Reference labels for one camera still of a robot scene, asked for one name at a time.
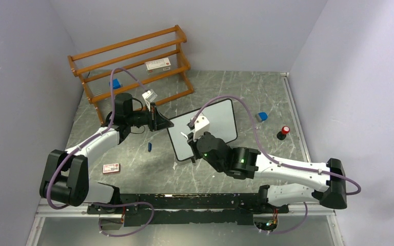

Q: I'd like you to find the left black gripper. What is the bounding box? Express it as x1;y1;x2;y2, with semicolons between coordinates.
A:
126;102;173;132

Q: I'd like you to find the white whiteboard black frame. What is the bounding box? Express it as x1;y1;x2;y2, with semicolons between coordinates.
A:
167;98;238;161

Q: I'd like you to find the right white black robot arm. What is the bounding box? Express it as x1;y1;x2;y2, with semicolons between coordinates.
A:
186;132;347;212

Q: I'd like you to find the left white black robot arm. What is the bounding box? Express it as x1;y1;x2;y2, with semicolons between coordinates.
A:
40;93;174;213

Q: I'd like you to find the blue grey whiteboard eraser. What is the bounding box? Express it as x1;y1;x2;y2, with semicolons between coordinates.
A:
255;112;268;122

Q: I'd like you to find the orange wooden shelf rack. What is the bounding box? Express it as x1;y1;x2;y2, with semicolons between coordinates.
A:
68;25;194;124

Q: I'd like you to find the white red box on shelf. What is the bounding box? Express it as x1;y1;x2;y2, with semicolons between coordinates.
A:
145;57;171;75

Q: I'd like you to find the blue cube on shelf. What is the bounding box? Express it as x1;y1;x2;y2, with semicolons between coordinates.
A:
109;78;122;90

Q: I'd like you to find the red white box on table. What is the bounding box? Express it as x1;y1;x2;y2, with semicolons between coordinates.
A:
102;163;120;174

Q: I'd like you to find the red black bottle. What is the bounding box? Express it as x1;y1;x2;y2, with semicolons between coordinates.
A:
277;126;290;140

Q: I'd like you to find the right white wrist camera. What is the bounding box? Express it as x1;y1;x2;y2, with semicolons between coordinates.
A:
188;114;210;141

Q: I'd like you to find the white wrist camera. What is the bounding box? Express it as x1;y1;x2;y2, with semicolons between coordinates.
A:
142;89;157;111
188;114;210;141

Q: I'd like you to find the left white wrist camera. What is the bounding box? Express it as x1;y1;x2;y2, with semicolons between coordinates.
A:
142;89;157;111

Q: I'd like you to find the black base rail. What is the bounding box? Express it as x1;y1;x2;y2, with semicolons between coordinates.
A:
87;193;289;227

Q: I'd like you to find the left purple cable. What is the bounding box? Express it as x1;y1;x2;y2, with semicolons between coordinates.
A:
46;67;150;210

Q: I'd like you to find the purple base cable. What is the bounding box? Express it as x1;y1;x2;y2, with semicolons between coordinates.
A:
93;202;155;238

